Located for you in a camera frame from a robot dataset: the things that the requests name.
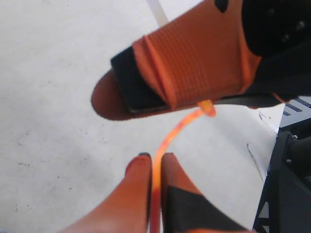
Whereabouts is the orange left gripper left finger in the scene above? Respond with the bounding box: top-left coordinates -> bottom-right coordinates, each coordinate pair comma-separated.
60,152 -> 152,233

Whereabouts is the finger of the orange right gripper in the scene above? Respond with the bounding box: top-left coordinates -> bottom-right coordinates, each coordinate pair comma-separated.
91,71 -> 169,121
111,0 -> 261,109

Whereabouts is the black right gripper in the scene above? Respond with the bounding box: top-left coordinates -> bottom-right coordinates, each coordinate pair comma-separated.
216,0 -> 311,108

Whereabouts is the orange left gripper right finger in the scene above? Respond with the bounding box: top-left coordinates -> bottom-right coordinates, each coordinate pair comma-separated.
161,153 -> 250,233

